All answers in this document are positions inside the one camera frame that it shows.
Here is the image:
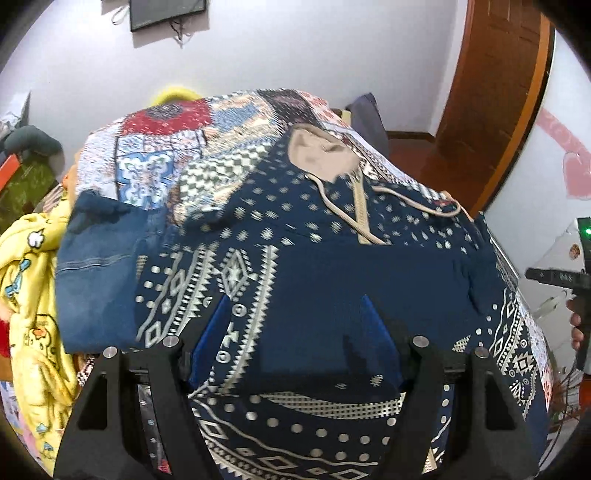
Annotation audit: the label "navy patterned hooded jacket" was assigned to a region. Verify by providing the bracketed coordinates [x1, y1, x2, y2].
[135, 124, 548, 479]

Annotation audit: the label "person's right hand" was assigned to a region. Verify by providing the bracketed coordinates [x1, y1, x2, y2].
[566, 296, 586, 351]

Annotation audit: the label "yellow cartoon blanket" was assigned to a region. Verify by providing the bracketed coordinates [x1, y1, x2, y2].
[1, 90, 212, 471]

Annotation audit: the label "blue denim jeans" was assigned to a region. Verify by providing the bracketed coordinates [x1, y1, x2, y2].
[56, 191, 177, 354]

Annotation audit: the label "brown wooden door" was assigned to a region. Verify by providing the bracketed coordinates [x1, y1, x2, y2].
[388, 1, 554, 215]

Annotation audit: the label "dark grey pillow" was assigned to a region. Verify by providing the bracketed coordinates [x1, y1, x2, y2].
[346, 93, 390, 157]

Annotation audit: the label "colourful patchwork bedspread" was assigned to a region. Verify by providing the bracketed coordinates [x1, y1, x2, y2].
[0, 87, 555, 476]

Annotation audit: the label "cluttered green storage pile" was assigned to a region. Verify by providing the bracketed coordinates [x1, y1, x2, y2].
[1, 91, 62, 232]

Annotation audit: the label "wall-mounted black television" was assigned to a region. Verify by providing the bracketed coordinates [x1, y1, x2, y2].
[128, 0, 206, 32]

